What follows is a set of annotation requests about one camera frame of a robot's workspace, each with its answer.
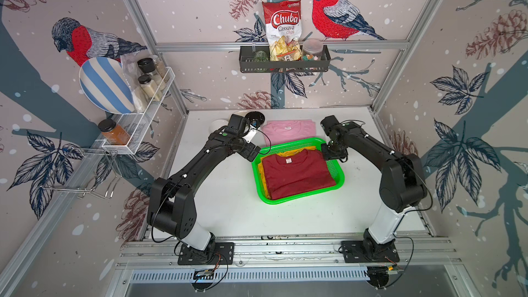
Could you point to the blue striped plate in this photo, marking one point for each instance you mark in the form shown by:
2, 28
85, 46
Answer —
101, 81

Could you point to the black lid spice jar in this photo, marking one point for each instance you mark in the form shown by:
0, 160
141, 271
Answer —
150, 88
147, 66

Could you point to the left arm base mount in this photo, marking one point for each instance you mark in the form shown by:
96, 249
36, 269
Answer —
221, 253

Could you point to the black bowl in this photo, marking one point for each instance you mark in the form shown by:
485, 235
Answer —
254, 114

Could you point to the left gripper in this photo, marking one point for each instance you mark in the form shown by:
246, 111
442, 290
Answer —
247, 152

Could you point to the clear candy container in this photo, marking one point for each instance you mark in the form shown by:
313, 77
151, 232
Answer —
312, 50

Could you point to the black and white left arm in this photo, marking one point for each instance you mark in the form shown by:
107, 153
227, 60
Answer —
172, 201

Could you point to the pink t-shirt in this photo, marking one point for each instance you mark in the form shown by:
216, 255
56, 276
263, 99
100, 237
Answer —
283, 131

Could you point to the dark red t-shirt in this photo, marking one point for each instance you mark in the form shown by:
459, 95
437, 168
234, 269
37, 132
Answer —
304, 172

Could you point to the green jar on shelf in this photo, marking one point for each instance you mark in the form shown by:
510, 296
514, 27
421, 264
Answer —
261, 56

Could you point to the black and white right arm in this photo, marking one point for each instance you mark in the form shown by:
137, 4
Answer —
402, 187

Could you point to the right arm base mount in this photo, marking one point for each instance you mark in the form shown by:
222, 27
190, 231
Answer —
367, 251

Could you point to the black wall shelf basket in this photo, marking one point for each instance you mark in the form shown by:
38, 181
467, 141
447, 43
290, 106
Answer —
247, 65

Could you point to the white wire spice rack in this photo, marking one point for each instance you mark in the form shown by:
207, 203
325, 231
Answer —
137, 124

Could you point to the white small bowl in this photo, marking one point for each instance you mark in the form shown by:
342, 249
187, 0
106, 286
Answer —
218, 125

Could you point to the red cassava chips bag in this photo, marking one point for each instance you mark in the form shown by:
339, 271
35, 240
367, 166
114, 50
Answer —
283, 29

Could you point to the yellow t-shirt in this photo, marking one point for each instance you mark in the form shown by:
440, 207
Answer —
282, 154

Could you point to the orange spice jar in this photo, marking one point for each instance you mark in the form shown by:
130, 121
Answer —
113, 132

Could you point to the green plastic basket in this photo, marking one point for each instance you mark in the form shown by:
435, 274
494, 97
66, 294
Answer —
333, 166

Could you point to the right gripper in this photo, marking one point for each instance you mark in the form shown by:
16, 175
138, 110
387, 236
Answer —
337, 155

